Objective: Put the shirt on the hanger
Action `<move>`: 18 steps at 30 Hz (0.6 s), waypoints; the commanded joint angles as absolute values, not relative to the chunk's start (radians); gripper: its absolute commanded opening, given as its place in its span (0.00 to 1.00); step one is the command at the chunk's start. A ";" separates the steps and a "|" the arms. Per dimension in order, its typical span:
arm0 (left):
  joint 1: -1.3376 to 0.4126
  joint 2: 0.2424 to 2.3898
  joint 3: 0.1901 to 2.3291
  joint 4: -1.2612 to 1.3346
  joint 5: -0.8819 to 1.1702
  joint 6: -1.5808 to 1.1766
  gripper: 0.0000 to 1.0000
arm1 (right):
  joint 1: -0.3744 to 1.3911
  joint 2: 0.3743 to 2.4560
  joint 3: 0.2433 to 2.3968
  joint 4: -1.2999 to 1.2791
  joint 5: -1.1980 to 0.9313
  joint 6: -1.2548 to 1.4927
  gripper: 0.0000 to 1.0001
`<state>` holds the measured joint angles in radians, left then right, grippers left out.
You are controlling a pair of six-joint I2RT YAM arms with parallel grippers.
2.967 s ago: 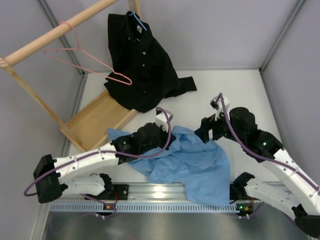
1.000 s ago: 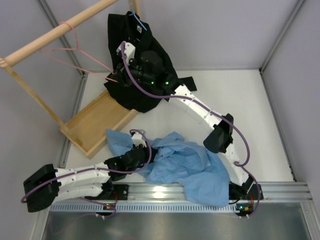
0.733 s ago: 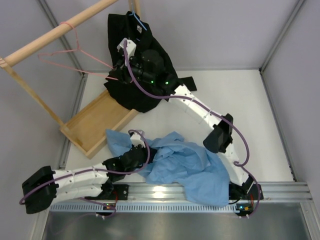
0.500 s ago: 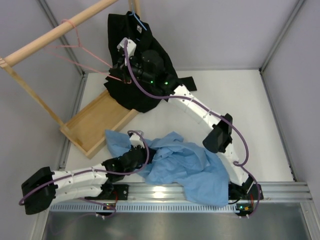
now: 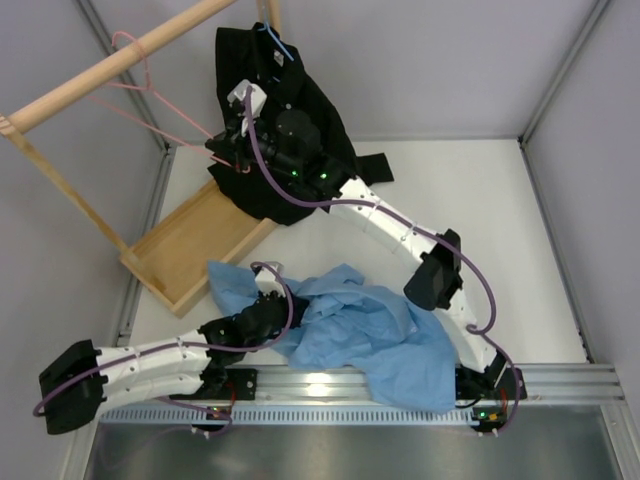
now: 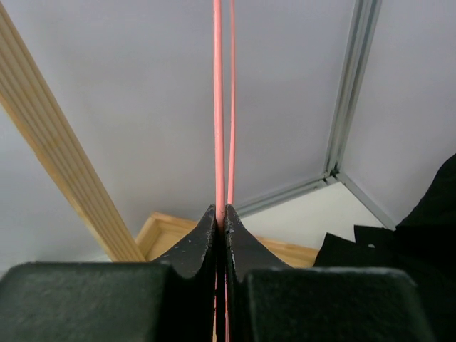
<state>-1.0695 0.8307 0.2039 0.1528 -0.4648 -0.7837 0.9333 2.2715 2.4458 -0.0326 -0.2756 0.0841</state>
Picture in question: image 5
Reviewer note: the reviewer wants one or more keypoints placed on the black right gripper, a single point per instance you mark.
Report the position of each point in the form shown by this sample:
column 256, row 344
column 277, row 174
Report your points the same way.
column 230, row 146

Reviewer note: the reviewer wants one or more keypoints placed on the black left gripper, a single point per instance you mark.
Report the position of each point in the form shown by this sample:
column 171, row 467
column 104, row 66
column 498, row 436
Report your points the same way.
column 302, row 304

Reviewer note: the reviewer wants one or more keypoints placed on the light blue shirt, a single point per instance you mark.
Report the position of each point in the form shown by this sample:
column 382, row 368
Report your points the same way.
column 403, row 350

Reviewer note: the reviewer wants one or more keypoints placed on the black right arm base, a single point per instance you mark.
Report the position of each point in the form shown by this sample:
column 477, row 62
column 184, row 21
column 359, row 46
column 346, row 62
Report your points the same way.
column 471, row 387

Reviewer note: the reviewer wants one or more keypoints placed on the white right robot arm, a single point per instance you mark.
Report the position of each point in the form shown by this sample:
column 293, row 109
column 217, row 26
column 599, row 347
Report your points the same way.
column 443, row 279

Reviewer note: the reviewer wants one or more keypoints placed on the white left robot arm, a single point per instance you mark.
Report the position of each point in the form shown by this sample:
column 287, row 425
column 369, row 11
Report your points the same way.
column 85, row 381

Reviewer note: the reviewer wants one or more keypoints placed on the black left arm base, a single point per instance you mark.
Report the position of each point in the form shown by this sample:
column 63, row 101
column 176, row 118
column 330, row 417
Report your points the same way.
column 236, row 383

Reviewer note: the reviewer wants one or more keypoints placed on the black button shirt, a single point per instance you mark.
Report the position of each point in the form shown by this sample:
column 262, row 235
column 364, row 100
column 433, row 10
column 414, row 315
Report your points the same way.
column 320, row 115

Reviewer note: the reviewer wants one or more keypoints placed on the wooden clothes rack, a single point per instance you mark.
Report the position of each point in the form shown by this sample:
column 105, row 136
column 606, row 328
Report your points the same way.
column 55, row 264

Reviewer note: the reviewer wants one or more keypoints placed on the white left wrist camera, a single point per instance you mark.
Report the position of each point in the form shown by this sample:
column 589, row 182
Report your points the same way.
column 267, row 278

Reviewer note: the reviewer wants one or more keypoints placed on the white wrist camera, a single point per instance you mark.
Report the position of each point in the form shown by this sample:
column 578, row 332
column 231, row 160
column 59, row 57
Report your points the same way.
column 267, row 278
column 247, row 100

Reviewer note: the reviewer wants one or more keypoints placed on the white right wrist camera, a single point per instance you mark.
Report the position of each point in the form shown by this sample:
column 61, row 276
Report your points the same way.
column 247, row 100

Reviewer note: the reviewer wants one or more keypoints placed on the blue wire hanger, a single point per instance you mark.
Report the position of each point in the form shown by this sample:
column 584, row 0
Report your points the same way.
column 274, row 55

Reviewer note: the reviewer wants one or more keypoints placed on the slotted grey cable duct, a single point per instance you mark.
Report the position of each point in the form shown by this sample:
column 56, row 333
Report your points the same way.
column 259, row 415

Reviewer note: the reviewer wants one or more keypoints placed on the aluminium mounting rail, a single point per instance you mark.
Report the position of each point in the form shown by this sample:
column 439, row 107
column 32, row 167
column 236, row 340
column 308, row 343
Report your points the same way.
column 568, row 384

